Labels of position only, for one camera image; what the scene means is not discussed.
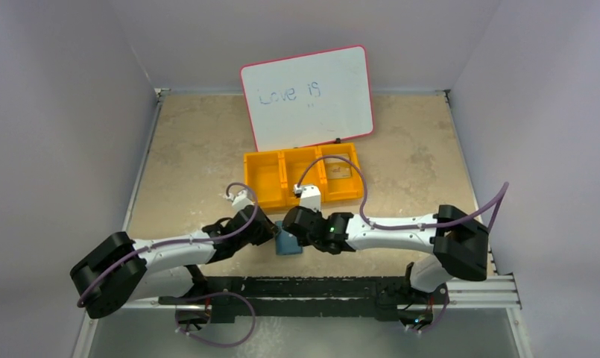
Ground pink framed whiteboard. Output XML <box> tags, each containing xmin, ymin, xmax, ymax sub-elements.
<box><xmin>240</xmin><ymin>45</ymin><xmax>374</xmax><ymax>151</ymax></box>

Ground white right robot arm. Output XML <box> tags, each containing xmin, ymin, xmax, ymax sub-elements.
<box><xmin>282</xmin><ymin>205</ymin><xmax>489</xmax><ymax>293</ymax></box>

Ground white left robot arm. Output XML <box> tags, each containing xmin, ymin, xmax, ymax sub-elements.
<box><xmin>70</xmin><ymin>205</ymin><xmax>280</xmax><ymax>319</ymax></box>

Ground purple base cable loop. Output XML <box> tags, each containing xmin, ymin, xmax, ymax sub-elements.
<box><xmin>174</xmin><ymin>291</ymin><xmax>257</xmax><ymax>348</ymax></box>

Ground yellow middle bin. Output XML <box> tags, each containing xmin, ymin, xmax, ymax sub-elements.
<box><xmin>282</xmin><ymin>146</ymin><xmax>326</xmax><ymax>207</ymax></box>

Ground yellow bin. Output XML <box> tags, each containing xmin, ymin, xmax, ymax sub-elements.
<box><xmin>244</xmin><ymin>151</ymin><xmax>285</xmax><ymax>210</ymax></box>
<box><xmin>282</xmin><ymin>146</ymin><xmax>326</xmax><ymax>207</ymax></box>
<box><xmin>318</xmin><ymin>143</ymin><xmax>364</xmax><ymax>201</ymax></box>

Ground cards in right bin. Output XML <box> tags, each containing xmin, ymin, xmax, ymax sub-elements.
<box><xmin>323</xmin><ymin>154</ymin><xmax>352</xmax><ymax>180</ymax></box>

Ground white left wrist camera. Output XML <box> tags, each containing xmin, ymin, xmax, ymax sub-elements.
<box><xmin>224</xmin><ymin>189</ymin><xmax>254</xmax><ymax>212</ymax></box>

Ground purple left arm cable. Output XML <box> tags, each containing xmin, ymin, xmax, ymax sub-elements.
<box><xmin>76</xmin><ymin>183</ymin><xmax>259</xmax><ymax>308</ymax></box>

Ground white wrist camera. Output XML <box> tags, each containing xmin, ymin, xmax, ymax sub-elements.
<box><xmin>224</xmin><ymin>189</ymin><xmax>254</xmax><ymax>212</ymax></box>
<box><xmin>293</xmin><ymin>184</ymin><xmax>321</xmax><ymax>212</ymax></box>

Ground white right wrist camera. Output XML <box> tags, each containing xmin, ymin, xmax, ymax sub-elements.
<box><xmin>293</xmin><ymin>184</ymin><xmax>321</xmax><ymax>212</ymax></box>

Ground blue leather card holder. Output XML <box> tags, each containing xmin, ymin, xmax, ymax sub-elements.
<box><xmin>275</xmin><ymin>221</ymin><xmax>303</xmax><ymax>256</ymax></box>

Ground yellow left bin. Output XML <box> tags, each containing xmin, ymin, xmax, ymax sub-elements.
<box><xmin>244</xmin><ymin>151</ymin><xmax>285</xmax><ymax>210</ymax></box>

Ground yellow right bin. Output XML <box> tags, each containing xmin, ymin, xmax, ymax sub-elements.
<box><xmin>318</xmin><ymin>143</ymin><xmax>364</xmax><ymax>201</ymax></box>

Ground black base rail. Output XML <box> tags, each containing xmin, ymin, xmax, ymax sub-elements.
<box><xmin>158</xmin><ymin>276</ymin><xmax>449</xmax><ymax>325</ymax></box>

